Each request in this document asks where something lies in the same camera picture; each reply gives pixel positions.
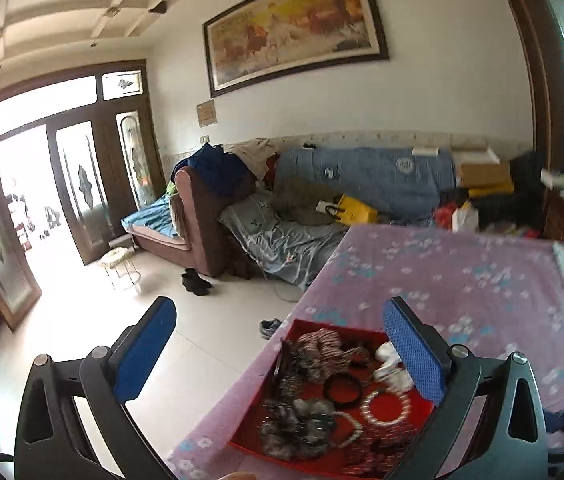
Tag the framed horse painting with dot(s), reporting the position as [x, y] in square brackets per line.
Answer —
[292, 25]

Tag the grey-blue patterned sheet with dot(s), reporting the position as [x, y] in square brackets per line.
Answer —
[282, 245]

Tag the maroon sofa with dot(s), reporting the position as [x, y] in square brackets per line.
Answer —
[202, 230]

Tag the purple floral tablecloth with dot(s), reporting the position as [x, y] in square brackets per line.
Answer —
[462, 285]

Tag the yellow bag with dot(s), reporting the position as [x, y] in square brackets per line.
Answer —
[357, 210]

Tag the blue clothing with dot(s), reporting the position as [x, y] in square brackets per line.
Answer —
[212, 170]

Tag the grey furry scrunchie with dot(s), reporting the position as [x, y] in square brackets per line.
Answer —
[297, 427]

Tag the small wall plaque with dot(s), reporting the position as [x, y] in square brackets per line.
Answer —
[206, 113]

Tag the dark shoe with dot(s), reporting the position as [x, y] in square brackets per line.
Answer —
[269, 329]

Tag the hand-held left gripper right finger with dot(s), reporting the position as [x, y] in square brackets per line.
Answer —
[412, 355]

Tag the brown fuzzy blanket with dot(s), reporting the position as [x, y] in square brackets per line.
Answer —
[302, 200]

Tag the black boots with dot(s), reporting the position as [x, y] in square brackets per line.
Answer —
[196, 282]

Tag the beige clothing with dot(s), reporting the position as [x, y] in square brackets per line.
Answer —
[254, 155]

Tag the cardboard box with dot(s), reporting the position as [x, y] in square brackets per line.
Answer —
[484, 172]

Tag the pink striped scrunchie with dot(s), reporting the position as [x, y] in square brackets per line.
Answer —
[319, 355]

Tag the red white plastic bags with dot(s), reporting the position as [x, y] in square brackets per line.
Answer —
[457, 217]

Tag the black bag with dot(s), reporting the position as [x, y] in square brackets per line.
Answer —
[517, 195]

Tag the blue mat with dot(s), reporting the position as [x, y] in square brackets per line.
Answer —
[154, 217]

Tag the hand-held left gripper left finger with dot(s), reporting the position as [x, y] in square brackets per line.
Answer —
[144, 352]

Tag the white scrunchie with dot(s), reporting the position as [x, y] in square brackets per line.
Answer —
[387, 361]

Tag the black headband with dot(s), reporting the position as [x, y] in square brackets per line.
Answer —
[278, 365]

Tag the red tray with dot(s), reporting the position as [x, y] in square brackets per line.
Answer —
[386, 406]

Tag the flat white box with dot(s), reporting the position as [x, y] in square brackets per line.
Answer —
[424, 151]

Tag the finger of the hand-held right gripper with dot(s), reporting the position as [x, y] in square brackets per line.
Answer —
[554, 420]

